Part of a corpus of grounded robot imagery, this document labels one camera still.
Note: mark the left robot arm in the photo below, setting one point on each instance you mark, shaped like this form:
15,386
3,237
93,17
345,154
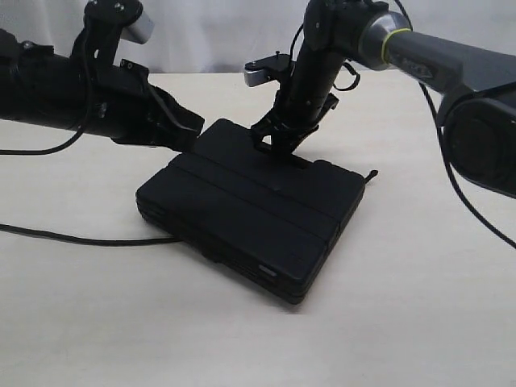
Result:
73,93

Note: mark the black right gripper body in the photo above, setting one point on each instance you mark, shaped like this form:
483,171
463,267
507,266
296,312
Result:
299,107

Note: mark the black plastic carry case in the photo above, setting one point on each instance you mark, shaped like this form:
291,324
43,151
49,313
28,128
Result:
273,221

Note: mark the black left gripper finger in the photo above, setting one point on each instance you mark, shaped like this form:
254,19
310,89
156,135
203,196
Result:
180,117
176,138

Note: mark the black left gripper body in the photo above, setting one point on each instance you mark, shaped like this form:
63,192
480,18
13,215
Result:
124,109

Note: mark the white backdrop curtain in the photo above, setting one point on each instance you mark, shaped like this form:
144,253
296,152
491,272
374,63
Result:
220,36

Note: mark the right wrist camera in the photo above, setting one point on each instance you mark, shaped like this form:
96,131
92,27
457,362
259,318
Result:
271,68

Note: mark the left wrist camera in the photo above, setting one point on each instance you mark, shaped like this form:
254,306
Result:
127,15

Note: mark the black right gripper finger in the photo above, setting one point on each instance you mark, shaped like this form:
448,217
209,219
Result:
267,142
286,139

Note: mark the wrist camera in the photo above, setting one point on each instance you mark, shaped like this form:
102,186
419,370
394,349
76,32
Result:
127,15
271,68

